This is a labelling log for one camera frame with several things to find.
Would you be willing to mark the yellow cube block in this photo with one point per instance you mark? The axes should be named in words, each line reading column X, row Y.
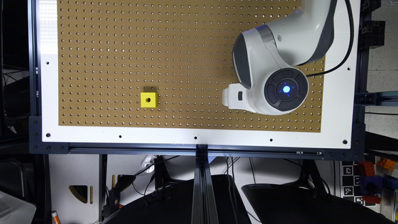
column 149, row 99

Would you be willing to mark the black chair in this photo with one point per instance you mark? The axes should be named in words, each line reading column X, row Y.
column 282, row 204
column 174, row 205

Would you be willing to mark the brown perforated pegboard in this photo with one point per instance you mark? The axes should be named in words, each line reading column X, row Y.
column 109, row 52

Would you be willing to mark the fiducial marker sheet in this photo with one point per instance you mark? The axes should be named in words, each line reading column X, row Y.
column 350, row 182

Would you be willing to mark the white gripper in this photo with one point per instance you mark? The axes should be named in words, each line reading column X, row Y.
column 235, row 97

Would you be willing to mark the orange toy block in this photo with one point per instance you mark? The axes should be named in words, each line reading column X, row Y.
column 386, row 163

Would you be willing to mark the black aluminium frame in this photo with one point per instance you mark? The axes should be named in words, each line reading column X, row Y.
column 341, row 138

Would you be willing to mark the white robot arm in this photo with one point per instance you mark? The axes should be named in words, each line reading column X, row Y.
column 265, row 59

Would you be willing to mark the white table frame plate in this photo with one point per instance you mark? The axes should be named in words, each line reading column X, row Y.
column 153, row 72

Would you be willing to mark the blue toy block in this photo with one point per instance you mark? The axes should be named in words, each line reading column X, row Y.
column 371, row 185

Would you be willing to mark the red toy block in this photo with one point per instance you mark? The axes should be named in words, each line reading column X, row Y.
column 366, row 169

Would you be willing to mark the black chair left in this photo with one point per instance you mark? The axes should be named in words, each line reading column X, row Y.
column 174, row 205

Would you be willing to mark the black chair right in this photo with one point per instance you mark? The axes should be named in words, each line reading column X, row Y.
column 282, row 204

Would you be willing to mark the grey box corner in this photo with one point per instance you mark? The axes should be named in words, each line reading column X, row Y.
column 15, row 210

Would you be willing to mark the black centre support post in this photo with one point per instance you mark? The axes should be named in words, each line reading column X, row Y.
column 204, row 210

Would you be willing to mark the white cabinet panel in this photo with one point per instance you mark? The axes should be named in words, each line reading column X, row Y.
column 74, row 186

